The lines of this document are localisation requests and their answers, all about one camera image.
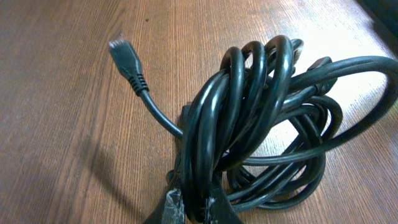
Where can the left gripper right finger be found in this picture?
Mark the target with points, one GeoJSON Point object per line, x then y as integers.
{"type": "Point", "coordinates": [218, 209]}

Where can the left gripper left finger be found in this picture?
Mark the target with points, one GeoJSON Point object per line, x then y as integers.
{"type": "Point", "coordinates": [170, 209]}

